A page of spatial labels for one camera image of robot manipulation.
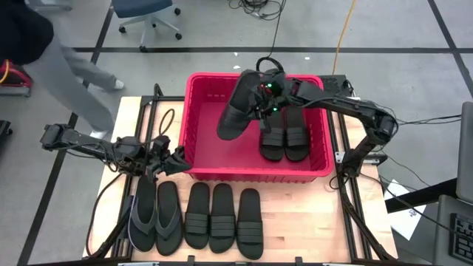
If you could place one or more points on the black flip-flop white edge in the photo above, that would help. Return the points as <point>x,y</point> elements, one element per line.
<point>146,207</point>

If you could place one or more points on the white paper sheet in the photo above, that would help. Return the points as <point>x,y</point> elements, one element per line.
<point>408,218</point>

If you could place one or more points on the red plastic bin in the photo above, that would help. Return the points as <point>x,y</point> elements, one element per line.
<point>221,155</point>

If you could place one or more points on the black aluminium frame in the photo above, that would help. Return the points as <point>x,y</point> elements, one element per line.
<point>351,207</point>
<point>142,118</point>

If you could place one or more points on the blue office chair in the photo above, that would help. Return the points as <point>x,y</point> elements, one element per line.
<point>144,9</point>

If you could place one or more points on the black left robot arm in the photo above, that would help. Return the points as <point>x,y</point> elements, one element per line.
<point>88,146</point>

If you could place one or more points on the silver metal bracket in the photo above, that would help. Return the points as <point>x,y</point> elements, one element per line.
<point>340,157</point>

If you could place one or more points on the black slide sandal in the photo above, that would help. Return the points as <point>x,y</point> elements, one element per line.
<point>273,144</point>
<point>297,136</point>
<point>222,201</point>
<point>236,111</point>
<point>250,207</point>
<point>197,199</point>

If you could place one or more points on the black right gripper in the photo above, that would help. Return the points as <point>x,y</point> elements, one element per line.
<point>271,96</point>

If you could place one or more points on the grey desk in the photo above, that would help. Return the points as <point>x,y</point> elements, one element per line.
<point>441,236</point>

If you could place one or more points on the black beam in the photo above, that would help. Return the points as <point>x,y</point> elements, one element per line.
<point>421,196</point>

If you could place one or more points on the grey monitor panel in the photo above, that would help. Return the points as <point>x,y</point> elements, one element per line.
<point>466,155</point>

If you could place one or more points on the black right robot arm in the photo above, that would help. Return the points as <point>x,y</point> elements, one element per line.
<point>351,107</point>

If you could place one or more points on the red cart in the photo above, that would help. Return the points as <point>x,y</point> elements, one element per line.
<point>18,79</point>

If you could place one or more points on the black perforated box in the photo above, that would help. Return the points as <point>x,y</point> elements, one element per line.
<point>332,83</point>

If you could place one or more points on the person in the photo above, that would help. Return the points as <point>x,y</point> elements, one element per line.
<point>66,74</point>

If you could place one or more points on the black keyboard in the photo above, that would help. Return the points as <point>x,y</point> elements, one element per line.
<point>462,240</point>

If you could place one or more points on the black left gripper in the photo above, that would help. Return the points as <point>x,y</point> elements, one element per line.
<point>159,155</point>

